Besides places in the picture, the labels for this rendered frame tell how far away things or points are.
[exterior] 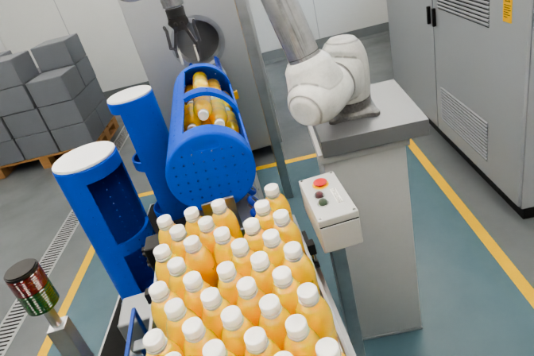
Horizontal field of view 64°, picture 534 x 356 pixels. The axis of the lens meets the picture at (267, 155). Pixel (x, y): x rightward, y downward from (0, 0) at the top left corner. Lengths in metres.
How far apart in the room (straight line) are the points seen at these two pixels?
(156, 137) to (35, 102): 2.41
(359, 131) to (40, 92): 3.89
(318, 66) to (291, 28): 0.13
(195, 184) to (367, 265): 0.82
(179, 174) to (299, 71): 0.48
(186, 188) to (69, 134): 3.66
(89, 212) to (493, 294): 1.89
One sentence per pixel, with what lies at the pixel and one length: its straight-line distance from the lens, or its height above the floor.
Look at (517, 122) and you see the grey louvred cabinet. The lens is 2.47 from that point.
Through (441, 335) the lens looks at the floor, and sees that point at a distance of 2.17.
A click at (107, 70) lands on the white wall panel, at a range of 6.79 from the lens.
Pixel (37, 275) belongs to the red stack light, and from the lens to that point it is 0.96.
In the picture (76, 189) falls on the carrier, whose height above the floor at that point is 0.95.
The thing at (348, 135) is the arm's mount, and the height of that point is 1.06.
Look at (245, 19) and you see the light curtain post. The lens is 2.60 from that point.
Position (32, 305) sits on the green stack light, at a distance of 0.99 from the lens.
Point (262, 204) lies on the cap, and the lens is 1.09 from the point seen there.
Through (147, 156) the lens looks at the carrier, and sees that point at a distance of 2.75.
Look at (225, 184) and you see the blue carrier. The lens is 1.37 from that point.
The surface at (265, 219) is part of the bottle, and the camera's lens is 1.09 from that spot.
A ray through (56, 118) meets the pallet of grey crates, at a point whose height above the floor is 0.51.
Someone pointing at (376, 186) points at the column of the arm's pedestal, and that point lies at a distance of 1.61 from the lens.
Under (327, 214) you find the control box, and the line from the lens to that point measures 1.03.
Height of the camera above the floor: 1.72
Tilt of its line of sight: 28 degrees down
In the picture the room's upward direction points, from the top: 15 degrees counter-clockwise
